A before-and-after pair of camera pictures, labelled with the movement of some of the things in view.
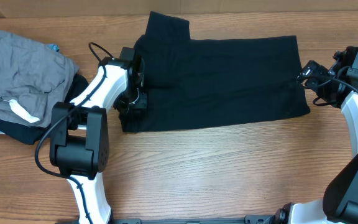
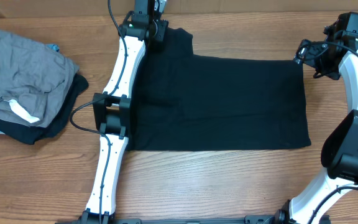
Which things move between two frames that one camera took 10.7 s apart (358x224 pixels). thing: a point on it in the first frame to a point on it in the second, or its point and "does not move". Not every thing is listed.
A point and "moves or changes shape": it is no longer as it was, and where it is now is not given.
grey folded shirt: [23, 79] does not move
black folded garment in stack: [29, 134] does not move
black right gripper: [311, 75] to [308, 56]
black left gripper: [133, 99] to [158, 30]
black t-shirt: [196, 83] moves or changes shape
